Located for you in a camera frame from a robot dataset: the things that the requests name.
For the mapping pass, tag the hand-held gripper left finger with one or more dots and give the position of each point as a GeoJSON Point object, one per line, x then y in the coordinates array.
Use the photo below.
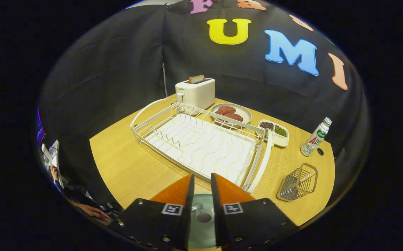
{"type": "Point", "coordinates": [188, 209]}

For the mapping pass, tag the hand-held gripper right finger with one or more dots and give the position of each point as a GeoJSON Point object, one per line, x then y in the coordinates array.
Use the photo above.
{"type": "Point", "coordinates": [216, 216]}

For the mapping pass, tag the pale green plate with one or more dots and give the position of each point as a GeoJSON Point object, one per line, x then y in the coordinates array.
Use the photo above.
{"type": "Point", "coordinates": [203, 233]}

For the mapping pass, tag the beige plate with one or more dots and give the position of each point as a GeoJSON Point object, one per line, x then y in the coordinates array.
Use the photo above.
{"type": "Point", "coordinates": [243, 112]}

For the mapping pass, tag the white divided bean tray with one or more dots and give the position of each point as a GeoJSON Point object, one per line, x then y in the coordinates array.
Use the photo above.
{"type": "Point", "coordinates": [281, 141]}

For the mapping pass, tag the brown meat piece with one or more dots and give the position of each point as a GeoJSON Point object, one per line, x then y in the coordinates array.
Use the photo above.
{"type": "Point", "coordinates": [234, 117]}
{"type": "Point", "coordinates": [225, 109]}

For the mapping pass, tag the white toaster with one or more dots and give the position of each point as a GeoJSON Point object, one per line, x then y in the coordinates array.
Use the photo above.
{"type": "Point", "coordinates": [198, 94]}

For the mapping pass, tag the white green drink bottle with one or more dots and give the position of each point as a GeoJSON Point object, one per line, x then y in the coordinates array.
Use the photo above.
{"type": "Point", "coordinates": [314, 139]}

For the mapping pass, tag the toast slice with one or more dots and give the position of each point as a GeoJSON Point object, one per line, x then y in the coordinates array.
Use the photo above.
{"type": "Point", "coordinates": [196, 79]}

